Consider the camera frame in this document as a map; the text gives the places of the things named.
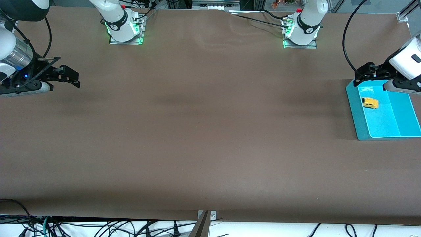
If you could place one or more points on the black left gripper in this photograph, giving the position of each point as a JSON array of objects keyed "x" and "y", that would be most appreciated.
[{"x": 381, "y": 71}]

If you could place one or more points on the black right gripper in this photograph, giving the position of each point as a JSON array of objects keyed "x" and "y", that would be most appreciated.
[{"x": 42, "y": 73}]

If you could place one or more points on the yellow toy beetle car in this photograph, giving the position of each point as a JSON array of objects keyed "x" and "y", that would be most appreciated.
[{"x": 370, "y": 103}]

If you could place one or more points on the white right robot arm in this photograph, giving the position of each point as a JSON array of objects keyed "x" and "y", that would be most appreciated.
[{"x": 6, "y": 42}]

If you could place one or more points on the teal plastic bin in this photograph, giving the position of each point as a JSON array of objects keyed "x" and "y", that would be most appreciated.
[{"x": 381, "y": 121}]

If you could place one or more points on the grey power strip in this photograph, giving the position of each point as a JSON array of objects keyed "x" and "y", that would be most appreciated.
[{"x": 215, "y": 4}]

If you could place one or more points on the grey metal pole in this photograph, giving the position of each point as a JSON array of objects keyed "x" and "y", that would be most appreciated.
[{"x": 200, "y": 228}]

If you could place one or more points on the aluminium corner bracket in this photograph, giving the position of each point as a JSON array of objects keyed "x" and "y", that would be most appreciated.
[{"x": 403, "y": 16}]

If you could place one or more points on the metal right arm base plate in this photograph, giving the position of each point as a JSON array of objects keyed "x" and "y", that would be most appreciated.
[{"x": 140, "y": 33}]

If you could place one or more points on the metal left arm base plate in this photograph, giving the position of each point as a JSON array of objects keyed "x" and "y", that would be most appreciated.
[{"x": 286, "y": 44}]

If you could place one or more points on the metal table bracket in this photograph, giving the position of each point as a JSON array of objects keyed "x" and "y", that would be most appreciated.
[{"x": 213, "y": 215}]

